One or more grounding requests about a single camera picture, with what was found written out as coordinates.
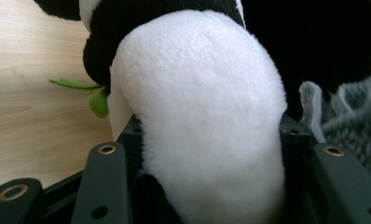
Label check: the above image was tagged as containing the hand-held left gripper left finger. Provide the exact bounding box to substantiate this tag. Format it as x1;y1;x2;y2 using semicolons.
117;114;148;175

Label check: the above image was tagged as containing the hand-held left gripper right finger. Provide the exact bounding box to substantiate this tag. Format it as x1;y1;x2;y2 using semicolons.
279;112;316;188

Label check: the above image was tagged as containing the grey fuzzy doll garment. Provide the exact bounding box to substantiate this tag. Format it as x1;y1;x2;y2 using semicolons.
298;72;371;189

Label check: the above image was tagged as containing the panda plush toy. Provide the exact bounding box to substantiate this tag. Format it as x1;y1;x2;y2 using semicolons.
34;0;290;224

